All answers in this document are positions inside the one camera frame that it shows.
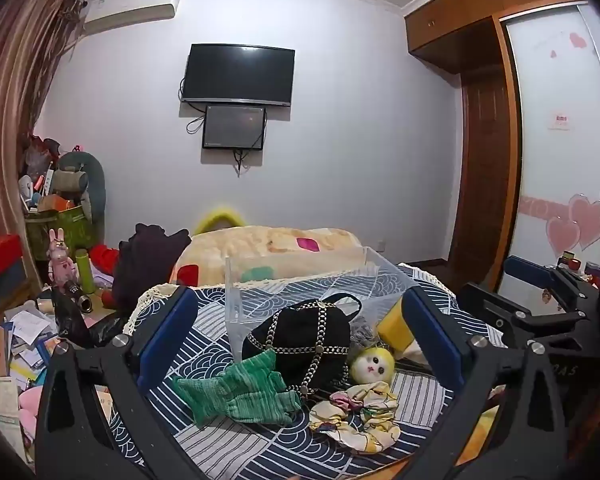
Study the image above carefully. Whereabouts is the pink plush toy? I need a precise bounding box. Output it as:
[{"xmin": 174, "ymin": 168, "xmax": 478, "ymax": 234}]
[{"xmin": 17, "ymin": 389, "xmax": 45, "ymax": 453}]

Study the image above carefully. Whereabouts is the blue patterned bedspread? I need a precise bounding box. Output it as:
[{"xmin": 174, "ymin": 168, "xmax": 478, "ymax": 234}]
[{"xmin": 97, "ymin": 262, "xmax": 508, "ymax": 480}]

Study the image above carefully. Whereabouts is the white air conditioner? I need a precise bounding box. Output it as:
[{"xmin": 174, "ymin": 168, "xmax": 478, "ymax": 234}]
[{"xmin": 82, "ymin": 0, "xmax": 182, "ymax": 37}]

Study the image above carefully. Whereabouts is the red cloth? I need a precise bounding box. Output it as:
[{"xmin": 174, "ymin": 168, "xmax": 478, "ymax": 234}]
[{"xmin": 89, "ymin": 244, "xmax": 122, "ymax": 277}]

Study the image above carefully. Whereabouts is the small red jar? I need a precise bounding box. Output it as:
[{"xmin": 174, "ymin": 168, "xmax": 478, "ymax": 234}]
[{"xmin": 557, "ymin": 251, "xmax": 585, "ymax": 275}]

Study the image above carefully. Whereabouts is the yellow sponge block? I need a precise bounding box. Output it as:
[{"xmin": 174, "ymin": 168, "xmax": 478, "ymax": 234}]
[{"xmin": 377, "ymin": 304, "xmax": 417, "ymax": 354}]

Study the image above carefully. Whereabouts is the beige plush pillow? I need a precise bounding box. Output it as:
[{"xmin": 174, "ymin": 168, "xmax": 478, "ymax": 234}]
[{"xmin": 172, "ymin": 226, "xmax": 366, "ymax": 288}]

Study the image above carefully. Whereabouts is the green storage bin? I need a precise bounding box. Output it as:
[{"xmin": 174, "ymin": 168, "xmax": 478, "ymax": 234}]
[{"xmin": 24, "ymin": 205, "xmax": 98, "ymax": 273}]

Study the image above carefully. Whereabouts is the green bottle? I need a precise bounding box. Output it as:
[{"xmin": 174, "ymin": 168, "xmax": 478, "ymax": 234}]
[{"xmin": 75, "ymin": 248, "xmax": 97, "ymax": 296}]

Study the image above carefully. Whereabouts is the cream lace cloth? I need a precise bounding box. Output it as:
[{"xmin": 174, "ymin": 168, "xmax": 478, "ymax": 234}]
[{"xmin": 122, "ymin": 282, "xmax": 182, "ymax": 335}]

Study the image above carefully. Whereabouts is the black flashlight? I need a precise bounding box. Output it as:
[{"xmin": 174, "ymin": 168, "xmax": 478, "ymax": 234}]
[{"xmin": 61, "ymin": 280, "xmax": 94, "ymax": 314}]

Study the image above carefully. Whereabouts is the small black wall monitor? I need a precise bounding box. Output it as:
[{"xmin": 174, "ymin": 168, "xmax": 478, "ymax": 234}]
[{"xmin": 202, "ymin": 104, "xmax": 267, "ymax": 151}]

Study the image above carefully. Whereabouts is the wall-mounted black television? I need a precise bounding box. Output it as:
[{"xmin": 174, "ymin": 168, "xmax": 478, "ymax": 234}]
[{"xmin": 181, "ymin": 43, "xmax": 296, "ymax": 108}]

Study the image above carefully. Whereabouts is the green knitted cloth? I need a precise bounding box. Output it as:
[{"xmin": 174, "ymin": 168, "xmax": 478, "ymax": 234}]
[{"xmin": 172, "ymin": 349, "xmax": 302, "ymax": 427}]

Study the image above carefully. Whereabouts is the clear plastic storage box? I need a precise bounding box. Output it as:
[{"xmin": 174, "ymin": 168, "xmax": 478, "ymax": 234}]
[{"xmin": 225, "ymin": 246, "xmax": 422, "ymax": 361}]

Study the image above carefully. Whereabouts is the yellow-haired rag doll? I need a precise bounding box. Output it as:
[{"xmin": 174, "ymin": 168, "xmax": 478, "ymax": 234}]
[{"xmin": 308, "ymin": 342, "xmax": 402, "ymax": 454}]

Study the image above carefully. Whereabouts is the black television cable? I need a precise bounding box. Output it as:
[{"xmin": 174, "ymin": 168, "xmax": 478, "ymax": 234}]
[{"xmin": 179, "ymin": 76, "xmax": 207, "ymax": 136}]

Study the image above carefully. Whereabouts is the white heart-decorated sliding door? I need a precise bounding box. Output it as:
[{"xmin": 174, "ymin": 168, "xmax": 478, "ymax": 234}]
[{"xmin": 499, "ymin": 4, "xmax": 600, "ymax": 297}]

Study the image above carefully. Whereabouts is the black chain-trimmed bag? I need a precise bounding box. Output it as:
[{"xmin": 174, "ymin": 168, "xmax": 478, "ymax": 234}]
[{"xmin": 242, "ymin": 296, "xmax": 364, "ymax": 397}]

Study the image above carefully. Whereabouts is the orange cloth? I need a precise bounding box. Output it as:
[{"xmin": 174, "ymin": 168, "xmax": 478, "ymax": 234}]
[{"xmin": 454, "ymin": 404, "xmax": 502, "ymax": 467}]

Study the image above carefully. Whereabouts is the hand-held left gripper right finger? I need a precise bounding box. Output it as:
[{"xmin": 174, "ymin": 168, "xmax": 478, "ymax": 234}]
[{"xmin": 401, "ymin": 285, "xmax": 569, "ymax": 480}]

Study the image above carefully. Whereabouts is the wooden overhead cabinet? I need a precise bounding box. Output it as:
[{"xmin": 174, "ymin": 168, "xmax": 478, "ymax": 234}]
[{"xmin": 404, "ymin": 0, "xmax": 600, "ymax": 75}]

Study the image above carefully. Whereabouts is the pile of papers and books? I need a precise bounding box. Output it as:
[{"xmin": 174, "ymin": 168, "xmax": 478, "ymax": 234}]
[{"xmin": 0, "ymin": 297, "xmax": 76, "ymax": 441}]

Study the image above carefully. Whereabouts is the yellow plush cushion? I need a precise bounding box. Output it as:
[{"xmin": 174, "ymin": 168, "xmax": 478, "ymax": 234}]
[{"xmin": 194, "ymin": 204, "xmax": 247, "ymax": 237}]

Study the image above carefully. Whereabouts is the dark purple plush toy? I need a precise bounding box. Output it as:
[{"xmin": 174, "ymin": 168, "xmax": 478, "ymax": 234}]
[{"xmin": 112, "ymin": 223, "xmax": 192, "ymax": 312}]

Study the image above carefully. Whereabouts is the brown wooden door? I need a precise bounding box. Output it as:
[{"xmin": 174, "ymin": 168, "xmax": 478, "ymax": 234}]
[{"xmin": 449, "ymin": 71, "xmax": 513, "ymax": 292}]

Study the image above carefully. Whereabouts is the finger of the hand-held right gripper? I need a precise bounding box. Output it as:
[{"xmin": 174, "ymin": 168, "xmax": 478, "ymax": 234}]
[
  {"xmin": 459, "ymin": 282, "xmax": 588, "ymax": 348},
  {"xmin": 503, "ymin": 255, "xmax": 600, "ymax": 313}
]

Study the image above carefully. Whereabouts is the grey-green plush toy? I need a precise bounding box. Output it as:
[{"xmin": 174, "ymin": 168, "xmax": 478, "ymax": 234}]
[{"xmin": 50, "ymin": 151, "xmax": 106, "ymax": 223}]

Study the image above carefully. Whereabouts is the pink rabbit figure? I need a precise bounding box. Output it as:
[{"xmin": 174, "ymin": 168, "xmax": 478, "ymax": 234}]
[{"xmin": 48, "ymin": 228, "xmax": 78, "ymax": 288}]

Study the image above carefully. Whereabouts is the striped brown curtain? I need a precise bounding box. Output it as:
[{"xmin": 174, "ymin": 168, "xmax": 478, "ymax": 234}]
[{"xmin": 0, "ymin": 0, "xmax": 87, "ymax": 248}]

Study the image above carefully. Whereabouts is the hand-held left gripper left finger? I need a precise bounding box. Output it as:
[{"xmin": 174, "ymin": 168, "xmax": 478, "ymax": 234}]
[{"xmin": 35, "ymin": 285, "xmax": 201, "ymax": 480}]

